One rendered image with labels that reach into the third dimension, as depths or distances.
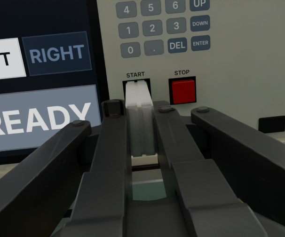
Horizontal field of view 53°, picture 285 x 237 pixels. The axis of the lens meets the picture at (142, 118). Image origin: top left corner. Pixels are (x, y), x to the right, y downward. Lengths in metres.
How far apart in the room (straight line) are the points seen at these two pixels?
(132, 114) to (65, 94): 0.10
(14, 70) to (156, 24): 0.12
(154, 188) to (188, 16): 0.14
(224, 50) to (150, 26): 0.06
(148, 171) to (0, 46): 0.16
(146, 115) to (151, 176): 0.10
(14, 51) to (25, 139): 0.07
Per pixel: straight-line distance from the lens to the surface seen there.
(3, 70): 0.25
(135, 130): 0.15
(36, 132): 0.26
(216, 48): 0.24
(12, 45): 0.25
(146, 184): 0.24
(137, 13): 0.23
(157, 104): 0.18
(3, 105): 0.26
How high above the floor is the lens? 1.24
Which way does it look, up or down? 19 degrees down
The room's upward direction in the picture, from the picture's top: 6 degrees counter-clockwise
